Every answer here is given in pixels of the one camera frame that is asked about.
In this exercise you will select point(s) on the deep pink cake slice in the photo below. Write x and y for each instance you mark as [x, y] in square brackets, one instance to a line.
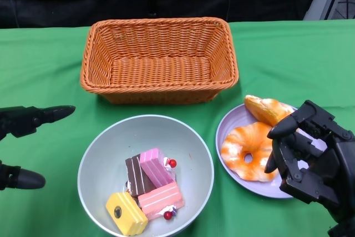
[155, 167]

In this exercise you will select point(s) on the orange white oval bread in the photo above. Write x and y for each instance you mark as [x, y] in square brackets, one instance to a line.
[266, 109]

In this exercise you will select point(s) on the orange wicker basket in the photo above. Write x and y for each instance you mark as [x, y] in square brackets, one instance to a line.
[158, 73]

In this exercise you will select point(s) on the yellow cake slice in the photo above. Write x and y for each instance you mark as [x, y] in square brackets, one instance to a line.
[126, 214]

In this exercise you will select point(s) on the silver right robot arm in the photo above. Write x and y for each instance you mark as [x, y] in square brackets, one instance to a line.
[344, 231]

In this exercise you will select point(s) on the brown chocolate cake slice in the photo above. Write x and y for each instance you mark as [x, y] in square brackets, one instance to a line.
[136, 176]

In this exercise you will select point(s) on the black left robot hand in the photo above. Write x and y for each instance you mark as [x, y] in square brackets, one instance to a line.
[22, 119]

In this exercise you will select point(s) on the pale grey ribbed bowl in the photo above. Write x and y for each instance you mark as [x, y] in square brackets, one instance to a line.
[111, 148]

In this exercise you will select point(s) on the salmon pink cake slice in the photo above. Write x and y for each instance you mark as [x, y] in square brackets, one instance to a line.
[161, 196]

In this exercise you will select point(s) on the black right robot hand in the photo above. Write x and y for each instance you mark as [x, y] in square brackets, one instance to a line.
[319, 165]

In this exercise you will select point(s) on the lilac round plate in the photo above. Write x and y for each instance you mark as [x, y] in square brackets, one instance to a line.
[230, 120]

